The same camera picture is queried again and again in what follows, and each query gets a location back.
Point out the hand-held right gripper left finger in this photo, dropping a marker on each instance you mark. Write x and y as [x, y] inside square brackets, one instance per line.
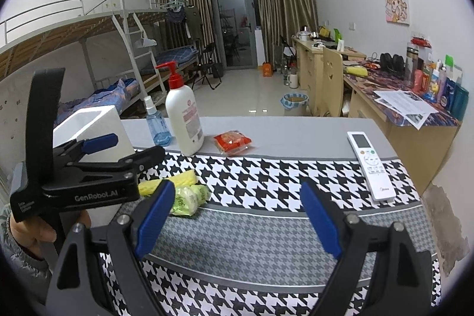
[153, 214]

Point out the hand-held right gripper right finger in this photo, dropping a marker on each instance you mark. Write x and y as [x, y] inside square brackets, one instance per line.
[320, 218]

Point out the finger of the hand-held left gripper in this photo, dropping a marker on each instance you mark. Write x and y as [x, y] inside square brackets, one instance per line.
[148, 156]
[100, 142]

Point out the white storage box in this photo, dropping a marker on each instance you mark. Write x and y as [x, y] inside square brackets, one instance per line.
[107, 123]

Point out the person's left forearm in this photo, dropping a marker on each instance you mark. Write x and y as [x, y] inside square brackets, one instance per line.
[22, 271]

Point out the person's left hand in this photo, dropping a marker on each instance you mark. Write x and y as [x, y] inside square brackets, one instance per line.
[33, 232]

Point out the blue spray bottle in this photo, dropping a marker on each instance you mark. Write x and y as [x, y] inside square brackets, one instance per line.
[159, 127]

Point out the green tissue pack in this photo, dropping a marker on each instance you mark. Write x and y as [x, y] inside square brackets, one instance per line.
[190, 199]

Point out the yellow sponge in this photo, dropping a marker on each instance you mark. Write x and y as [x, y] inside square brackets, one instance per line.
[181, 179]

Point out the blue patterned quilt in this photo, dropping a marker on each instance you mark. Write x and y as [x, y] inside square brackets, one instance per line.
[107, 94]

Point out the white pump bottle red cap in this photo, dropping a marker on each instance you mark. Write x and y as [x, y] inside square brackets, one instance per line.
[185, 116]

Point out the houndstooth table mat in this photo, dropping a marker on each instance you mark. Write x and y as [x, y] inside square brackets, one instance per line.
[266, 190]

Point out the white remote control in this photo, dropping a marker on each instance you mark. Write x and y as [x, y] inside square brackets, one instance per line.
[372, 164]

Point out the red snack packet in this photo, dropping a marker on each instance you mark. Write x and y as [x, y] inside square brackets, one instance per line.
[233, 142]

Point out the white bed ladder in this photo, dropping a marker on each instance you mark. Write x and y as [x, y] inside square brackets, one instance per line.
[139, 57]

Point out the blue checked bedding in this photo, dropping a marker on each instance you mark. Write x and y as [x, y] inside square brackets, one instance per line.
[176, 57]

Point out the wooden desk patterned top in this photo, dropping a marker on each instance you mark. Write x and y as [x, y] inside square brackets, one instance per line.
[407, 153]

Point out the black folding chair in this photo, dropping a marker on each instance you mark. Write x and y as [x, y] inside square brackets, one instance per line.
[206, 64]

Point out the grey trash bin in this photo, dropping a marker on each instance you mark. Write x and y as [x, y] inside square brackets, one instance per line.
[294, 105]

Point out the white metal bunk bed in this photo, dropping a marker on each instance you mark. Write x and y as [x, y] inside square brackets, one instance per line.
[55, 34]

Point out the wooden chair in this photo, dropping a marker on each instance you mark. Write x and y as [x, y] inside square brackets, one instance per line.
[331, 79]

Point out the hanging dark clothes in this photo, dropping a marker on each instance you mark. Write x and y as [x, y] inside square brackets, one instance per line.
[185, 21]

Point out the printed paper sheets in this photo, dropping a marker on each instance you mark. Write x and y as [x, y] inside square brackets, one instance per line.
[403, 103]

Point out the bottles on floor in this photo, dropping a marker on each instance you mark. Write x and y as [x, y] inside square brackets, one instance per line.
[290, 77]

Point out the yellow cloth on desk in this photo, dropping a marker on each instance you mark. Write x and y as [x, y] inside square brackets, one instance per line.
[355, 71]

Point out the small wooden desk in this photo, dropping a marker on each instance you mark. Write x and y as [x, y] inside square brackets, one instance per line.
[307, 60]

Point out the glass balcony door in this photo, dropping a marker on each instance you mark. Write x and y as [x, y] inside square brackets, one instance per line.
[233, 16]

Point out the black headphones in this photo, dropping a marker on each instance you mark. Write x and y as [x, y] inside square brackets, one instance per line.
[391, 62]

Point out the row of toiletry bottles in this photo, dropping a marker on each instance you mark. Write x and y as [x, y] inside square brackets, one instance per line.
[440, 82]

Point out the cartoon wall poster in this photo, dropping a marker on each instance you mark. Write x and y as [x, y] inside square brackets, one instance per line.
[397, 4]

